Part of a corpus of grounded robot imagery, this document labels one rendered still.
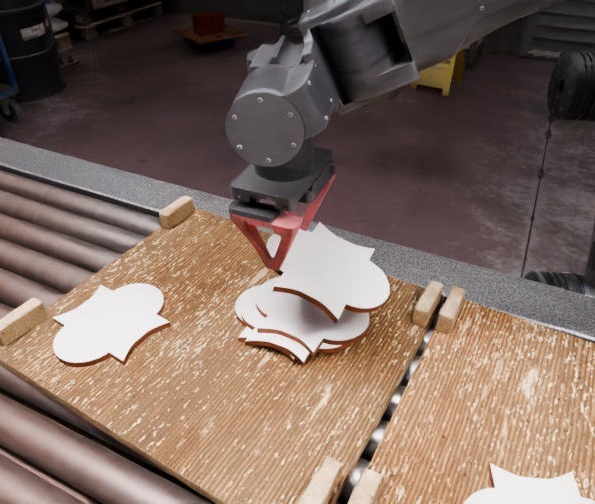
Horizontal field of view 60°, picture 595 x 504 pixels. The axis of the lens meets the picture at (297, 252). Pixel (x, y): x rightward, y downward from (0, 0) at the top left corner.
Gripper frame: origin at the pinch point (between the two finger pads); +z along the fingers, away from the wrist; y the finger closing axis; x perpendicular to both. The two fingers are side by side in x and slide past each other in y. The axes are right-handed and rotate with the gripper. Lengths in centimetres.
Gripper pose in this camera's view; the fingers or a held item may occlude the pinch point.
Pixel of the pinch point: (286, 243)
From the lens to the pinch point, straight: 54.1
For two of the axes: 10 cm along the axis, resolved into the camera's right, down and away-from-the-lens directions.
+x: -9.2, -2.3, 3.1
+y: 3.9, -5.7, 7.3
